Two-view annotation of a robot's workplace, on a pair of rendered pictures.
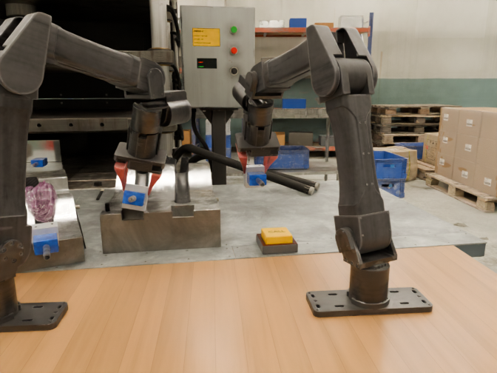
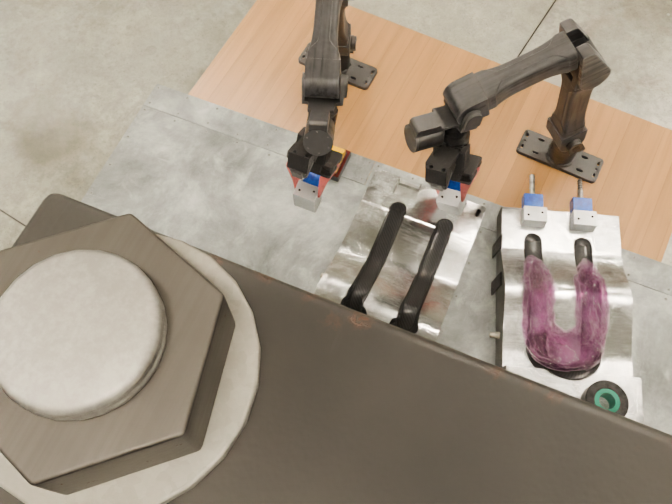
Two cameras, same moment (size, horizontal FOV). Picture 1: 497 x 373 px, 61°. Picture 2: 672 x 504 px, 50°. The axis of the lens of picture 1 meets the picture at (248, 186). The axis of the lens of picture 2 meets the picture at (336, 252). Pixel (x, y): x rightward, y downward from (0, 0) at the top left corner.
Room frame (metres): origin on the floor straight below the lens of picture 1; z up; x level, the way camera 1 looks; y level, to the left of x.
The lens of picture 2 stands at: (1.66, 0.45, 2.28)
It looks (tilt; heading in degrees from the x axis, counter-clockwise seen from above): 65 degrees down; 213
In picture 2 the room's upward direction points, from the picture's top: 1 degrees counter-clockwise
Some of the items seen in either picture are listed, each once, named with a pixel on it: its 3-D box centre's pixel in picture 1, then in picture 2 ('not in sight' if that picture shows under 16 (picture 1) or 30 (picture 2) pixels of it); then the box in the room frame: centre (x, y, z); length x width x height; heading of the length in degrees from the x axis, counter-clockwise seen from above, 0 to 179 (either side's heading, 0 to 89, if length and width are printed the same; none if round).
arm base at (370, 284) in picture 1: (368, 282); (337, 56); (0.65, -0.20, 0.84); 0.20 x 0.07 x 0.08; 95
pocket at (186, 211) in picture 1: (183, 215); (406, 192); (0.91, 0.15, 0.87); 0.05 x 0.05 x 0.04; 9
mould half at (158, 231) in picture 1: (165, 194); (389, 287); (1.13, 0.23, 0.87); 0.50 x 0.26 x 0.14; 9
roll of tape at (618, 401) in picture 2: not in sight; (604, 403); (1.14, 0.70, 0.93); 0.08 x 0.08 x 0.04
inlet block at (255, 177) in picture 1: (257, 179); (316, 178); (1.02, -0.02, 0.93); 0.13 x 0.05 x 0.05; 9
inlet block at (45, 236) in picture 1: (46, 245); (532, 200); (0.77, 0.40, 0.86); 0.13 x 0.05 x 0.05; 26
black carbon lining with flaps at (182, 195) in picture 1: (160, 177); (398, 274); (1.11, 0.24, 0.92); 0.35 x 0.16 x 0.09; 9
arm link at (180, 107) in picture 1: (159, 98); (441, 122); (0.88, 0.18, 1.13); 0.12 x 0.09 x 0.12; 143
